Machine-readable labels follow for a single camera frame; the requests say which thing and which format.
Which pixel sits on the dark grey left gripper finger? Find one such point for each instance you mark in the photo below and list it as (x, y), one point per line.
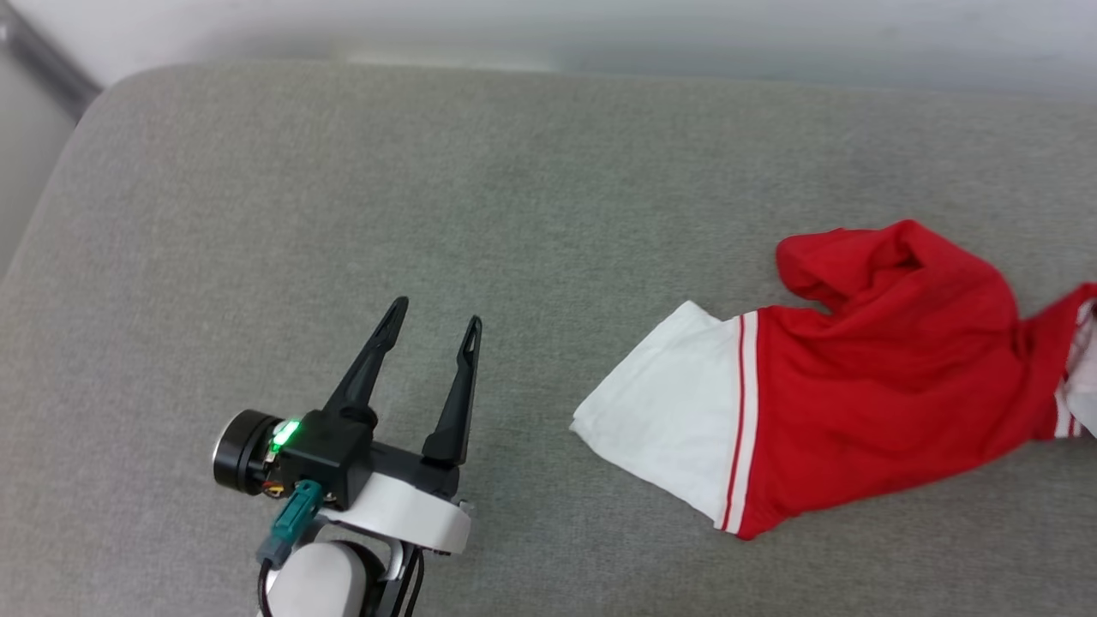
(367, 368)
(457, 403)

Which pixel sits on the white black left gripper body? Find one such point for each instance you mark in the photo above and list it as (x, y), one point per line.
(403, 514)

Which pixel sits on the red white basketball jersey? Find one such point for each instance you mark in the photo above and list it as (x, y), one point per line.
(891, 386)

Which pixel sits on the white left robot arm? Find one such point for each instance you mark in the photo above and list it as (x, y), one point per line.
(330, 583)

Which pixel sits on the grey fabric sofa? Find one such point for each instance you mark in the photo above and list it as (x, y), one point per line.
(548, 214)

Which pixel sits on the grey metal floor strip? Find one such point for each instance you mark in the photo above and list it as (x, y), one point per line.
(47, 60)

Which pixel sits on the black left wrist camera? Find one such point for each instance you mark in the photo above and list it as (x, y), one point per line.
(300, 454)

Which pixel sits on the teal left camera connector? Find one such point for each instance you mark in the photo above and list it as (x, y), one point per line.
(293, 523)

